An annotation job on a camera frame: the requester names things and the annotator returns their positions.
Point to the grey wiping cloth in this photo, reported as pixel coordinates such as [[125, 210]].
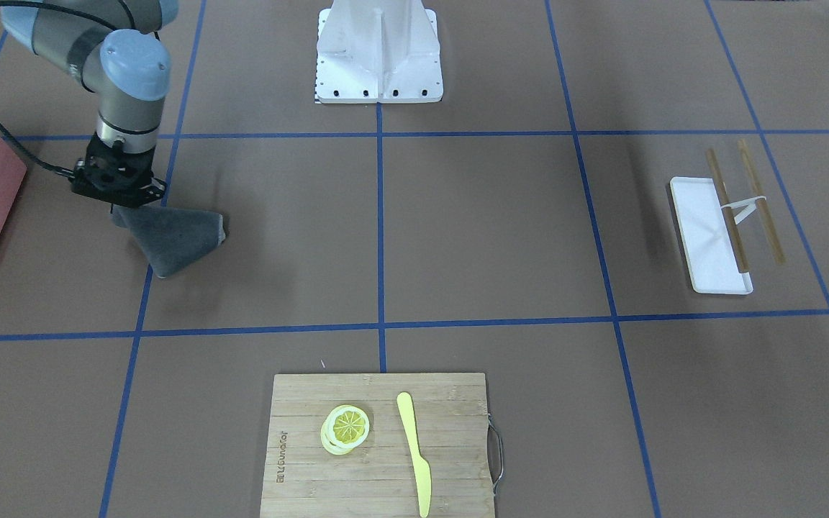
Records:
[[171, 239]]

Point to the bamboo cutting board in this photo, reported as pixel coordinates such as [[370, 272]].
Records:
[[376, 478]]

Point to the white rectangular tray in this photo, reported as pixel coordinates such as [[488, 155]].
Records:
[[704, 236]]

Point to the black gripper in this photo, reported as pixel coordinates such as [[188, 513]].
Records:
[[153, 188]]

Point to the yellow plastic knife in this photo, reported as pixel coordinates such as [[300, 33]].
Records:
[[421, 468]]

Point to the yellow lemon slices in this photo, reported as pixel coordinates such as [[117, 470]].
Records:
[[344, 429]]

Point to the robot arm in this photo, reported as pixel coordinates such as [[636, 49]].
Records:
[[108, 47]]

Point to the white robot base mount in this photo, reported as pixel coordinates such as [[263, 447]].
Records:
[[378, 52]]

